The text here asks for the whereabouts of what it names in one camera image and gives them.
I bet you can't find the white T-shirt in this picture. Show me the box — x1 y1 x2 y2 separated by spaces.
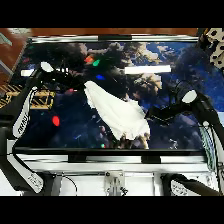
83 80 151 141

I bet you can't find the black cable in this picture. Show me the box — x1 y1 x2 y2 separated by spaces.
61 175 79 197

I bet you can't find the green striped garment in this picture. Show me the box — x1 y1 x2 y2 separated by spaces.
199 121 220 173

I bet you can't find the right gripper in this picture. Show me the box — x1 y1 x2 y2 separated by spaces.
145 105 180 126

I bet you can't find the white black-spotted garment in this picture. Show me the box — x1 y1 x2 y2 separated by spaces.
198 28 224 72

